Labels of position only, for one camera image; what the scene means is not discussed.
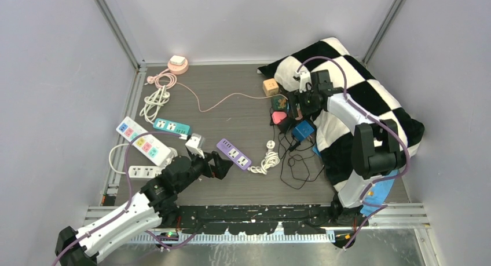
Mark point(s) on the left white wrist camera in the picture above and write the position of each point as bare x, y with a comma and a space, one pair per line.
194, 145

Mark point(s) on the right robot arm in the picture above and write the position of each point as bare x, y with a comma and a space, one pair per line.
376, 150

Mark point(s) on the orange small plug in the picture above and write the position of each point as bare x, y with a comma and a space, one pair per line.
298, 116

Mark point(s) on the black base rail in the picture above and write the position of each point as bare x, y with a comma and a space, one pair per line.
258, 219

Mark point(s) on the blue cube socket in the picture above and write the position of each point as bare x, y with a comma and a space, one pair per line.
303, 130

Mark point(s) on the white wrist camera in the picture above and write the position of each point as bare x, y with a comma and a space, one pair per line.
194, 145
304, 79

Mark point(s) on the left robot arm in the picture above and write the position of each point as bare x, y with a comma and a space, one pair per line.
151, 206

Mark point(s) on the teal usb power strip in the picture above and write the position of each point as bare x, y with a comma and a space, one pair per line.
171, 127

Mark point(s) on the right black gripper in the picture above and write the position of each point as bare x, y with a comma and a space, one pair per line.
296, 97

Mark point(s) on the checkered black white pillow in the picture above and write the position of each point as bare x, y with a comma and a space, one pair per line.
334, 139

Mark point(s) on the orange cube socket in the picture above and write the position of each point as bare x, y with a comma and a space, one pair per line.
270, 87

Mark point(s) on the white colourful power strip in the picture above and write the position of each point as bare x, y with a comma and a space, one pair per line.
147, 144

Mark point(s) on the pink plug adapter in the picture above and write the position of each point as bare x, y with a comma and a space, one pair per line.
278, 116

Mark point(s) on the purple power strip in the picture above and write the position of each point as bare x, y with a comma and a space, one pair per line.
235, 155

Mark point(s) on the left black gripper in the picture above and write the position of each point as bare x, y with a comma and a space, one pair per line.
220, 167

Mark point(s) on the pink round socket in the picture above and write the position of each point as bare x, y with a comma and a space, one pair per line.
178, 69

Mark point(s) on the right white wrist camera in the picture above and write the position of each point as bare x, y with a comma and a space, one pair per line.
304, 79

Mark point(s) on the dark green cube socket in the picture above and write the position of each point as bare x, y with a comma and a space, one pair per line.
279, 103

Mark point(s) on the white charger block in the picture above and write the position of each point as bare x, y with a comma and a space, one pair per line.
177, 60

